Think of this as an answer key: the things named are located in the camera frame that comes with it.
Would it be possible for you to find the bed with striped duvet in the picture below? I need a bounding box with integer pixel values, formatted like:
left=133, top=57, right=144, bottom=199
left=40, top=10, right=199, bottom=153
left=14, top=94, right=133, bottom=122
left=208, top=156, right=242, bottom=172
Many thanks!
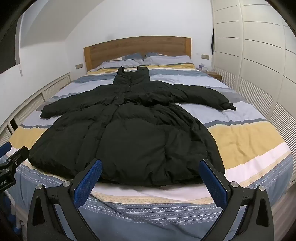
left=0, top=53, right=294, bottom=241

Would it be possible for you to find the wooden headboard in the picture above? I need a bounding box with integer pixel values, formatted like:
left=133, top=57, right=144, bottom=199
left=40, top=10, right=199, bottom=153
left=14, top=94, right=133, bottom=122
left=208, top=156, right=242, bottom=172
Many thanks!
left=83, top=36, right=192, bottom=72

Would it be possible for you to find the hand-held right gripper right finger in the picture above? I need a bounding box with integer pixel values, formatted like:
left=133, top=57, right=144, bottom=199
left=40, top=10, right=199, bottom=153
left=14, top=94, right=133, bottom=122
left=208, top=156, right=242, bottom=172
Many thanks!
left=199, top=159, right=274, bottom=241

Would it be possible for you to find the striped pillow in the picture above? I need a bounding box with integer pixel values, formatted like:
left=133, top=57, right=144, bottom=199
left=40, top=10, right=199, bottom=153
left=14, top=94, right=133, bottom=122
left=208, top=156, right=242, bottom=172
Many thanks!
left=143, top=52, right=193, bottom=66
left=101, top=53, right=145, bottom=70

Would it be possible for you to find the black puffer coat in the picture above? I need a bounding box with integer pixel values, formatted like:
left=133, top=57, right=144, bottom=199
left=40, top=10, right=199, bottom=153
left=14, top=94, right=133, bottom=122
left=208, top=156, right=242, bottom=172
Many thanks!
left=28, top=66, right=237, bottom=187

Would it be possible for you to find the low white slatted cabinet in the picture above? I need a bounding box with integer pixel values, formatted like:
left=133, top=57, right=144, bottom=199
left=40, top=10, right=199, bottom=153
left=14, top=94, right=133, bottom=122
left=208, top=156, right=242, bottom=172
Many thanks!
left=0, top=72, right=71, bottom=142

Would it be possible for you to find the white wardrobe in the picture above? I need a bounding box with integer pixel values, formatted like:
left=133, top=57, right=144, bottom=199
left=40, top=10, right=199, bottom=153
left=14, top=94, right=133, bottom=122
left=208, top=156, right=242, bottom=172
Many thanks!
left=211, top=0, right=296, bottom=167

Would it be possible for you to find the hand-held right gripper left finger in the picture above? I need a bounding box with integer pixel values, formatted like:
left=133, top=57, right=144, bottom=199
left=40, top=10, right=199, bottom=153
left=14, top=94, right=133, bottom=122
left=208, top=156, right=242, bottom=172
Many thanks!
left=27, top=159, right=103, bottom=241

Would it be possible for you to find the dark window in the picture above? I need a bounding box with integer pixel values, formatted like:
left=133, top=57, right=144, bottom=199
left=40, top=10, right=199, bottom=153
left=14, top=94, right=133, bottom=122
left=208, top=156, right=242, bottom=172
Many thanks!
left=0, top=14, right=21, bottom=75

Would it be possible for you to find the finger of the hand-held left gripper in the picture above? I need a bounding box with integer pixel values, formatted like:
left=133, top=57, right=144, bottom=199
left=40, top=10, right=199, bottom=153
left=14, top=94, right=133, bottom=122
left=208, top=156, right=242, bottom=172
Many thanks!
left=0, top=142, right=12, bottom=155
left=0, top=147, right=30, bottom=173

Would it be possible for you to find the wooden nightstand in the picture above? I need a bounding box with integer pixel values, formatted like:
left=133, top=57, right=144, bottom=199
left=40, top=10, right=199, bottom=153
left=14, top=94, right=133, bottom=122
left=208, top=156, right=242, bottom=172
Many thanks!
left=205, top=71, right=222, bottom=80

